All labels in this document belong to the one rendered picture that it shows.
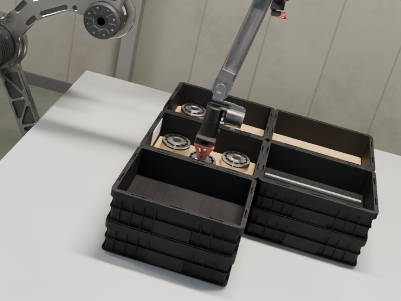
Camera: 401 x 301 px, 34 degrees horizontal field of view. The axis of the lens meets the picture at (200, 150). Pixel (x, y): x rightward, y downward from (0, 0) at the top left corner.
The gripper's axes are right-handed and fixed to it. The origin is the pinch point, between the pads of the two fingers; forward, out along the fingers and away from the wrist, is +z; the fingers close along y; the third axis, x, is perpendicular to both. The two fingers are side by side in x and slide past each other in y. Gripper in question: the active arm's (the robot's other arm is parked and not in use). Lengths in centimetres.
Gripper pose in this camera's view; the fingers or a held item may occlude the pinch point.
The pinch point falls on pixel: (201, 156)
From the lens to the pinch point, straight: 221.9
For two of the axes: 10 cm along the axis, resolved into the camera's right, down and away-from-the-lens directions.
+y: 2.2, -4.5, 8.7
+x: -9.5, -3.1, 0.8
